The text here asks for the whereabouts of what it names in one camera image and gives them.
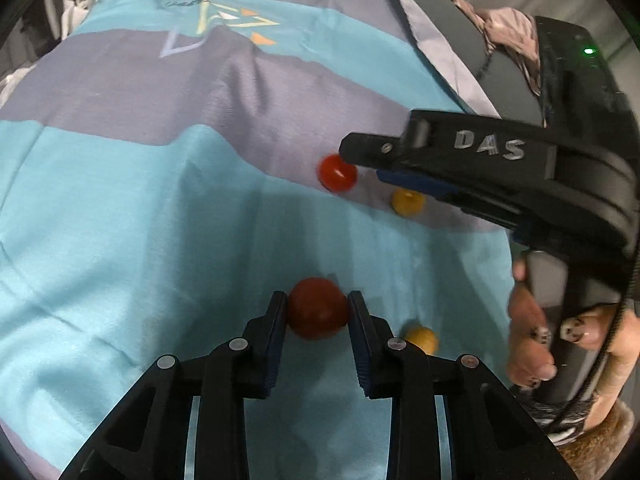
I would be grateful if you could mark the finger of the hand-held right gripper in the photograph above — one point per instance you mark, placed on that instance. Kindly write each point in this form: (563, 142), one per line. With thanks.
(490, 212)
(415, 185)

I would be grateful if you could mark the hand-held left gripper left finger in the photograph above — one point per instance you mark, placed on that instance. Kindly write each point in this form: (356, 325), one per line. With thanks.
(274, 345)

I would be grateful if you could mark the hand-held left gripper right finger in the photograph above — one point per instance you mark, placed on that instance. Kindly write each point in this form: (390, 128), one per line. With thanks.
(361, 350)

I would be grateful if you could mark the tan round fruit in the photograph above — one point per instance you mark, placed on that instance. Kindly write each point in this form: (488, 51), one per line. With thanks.
(424, 338)
(407, 203)

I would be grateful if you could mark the large red tomato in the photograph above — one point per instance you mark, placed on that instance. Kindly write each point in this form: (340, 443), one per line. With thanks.
(317, 310)

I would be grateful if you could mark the person's right forearm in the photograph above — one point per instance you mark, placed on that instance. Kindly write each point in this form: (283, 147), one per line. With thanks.
(600, 442)

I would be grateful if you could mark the person's right hand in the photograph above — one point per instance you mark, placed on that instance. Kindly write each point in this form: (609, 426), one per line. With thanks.
(530, 325)

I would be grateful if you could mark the dark green bedspread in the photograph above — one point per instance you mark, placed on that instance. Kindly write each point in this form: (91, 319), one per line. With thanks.
(450, 25)

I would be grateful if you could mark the pink crumpled cloth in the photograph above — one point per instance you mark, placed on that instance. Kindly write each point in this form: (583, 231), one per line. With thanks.
(510, 30)

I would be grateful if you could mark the blue and grey printed blanket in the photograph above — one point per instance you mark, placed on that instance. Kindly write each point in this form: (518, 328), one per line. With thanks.
(125, 210)

